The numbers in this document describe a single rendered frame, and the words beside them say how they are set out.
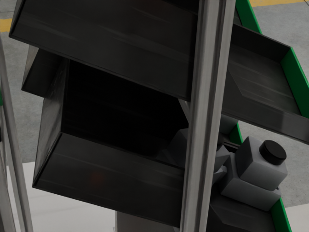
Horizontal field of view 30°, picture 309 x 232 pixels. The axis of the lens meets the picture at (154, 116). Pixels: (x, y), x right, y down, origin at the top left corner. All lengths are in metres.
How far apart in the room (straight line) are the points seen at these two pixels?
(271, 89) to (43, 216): 0.64
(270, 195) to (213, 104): 0.24
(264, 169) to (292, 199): 1.74
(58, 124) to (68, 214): 0.61
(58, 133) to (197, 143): 0.12
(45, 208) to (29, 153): 1.39
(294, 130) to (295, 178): 1.94
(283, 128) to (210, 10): 0.16
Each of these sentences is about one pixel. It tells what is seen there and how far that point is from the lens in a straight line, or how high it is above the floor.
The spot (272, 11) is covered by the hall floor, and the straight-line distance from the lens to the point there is 3.57.
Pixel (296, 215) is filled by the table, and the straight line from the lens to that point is 1.14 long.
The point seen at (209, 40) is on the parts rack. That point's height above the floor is 1.48.
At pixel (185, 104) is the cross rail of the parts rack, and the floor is 1.39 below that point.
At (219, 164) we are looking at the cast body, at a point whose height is 1.27.
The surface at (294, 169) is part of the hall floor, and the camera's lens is 2.49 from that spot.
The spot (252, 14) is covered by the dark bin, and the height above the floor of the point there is 1.37.
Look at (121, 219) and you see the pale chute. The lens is 0.67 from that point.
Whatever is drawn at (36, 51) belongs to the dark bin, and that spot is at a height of 1.35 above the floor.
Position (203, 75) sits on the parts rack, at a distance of 0.42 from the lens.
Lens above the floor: 1.69
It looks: 40 degrees down
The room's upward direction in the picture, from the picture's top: 2 degrees clockwise
